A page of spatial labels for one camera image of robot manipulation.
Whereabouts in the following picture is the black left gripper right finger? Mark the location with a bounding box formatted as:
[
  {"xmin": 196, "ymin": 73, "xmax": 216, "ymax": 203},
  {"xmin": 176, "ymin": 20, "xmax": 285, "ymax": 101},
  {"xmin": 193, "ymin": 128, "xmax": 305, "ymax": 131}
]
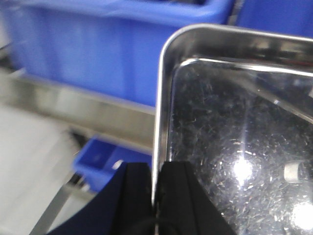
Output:
[{"xmin": 157, "ymin": 162, "xmax": 235, "ymax": 235}]

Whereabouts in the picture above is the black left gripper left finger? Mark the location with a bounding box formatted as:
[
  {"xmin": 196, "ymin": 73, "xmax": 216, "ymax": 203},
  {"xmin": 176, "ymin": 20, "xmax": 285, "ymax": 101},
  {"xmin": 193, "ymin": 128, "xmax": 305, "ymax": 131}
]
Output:
[{"xmin": 49, "ymin": 163, "xmax": 154, "ymax": 235}]

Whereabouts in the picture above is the silver metal tray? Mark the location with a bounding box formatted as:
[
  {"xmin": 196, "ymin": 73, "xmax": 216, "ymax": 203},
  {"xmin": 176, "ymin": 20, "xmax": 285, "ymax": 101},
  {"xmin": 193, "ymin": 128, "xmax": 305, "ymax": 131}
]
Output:
[{"xmin": 152, "ymin": 23, "xmax": 313, "ymax": 235}]

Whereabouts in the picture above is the blue bin below centre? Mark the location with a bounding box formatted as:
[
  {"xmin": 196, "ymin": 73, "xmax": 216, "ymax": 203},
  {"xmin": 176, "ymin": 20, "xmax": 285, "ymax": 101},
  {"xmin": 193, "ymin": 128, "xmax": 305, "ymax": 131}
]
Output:
[{"xmin": 73, "ymin": 138, "xmax": 152, "ymax": 192}]

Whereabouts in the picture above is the large blue plastic bin centre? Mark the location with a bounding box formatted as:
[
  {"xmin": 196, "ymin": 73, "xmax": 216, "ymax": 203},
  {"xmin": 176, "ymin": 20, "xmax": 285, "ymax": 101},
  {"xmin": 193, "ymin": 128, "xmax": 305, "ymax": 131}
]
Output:
[{"xmin": 0, "ymin": 0, "xmax": 234, "ymax": 106}]

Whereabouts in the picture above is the blue bin far right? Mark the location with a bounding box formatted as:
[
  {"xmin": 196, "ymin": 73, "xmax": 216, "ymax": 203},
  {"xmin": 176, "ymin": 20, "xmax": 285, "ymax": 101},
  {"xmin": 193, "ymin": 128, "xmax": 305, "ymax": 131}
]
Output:
[{"xmin": 236, "ymin": 0, "xmax": 313, "ymax": 38}]

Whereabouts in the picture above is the stainless steel shelf rail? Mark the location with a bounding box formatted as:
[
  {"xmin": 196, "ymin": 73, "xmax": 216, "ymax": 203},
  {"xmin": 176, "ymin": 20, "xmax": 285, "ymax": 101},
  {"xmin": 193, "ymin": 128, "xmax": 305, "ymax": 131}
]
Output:
[{"xmin": 0, "ymin": 69, "xmax": 155, "ymax": 153}]

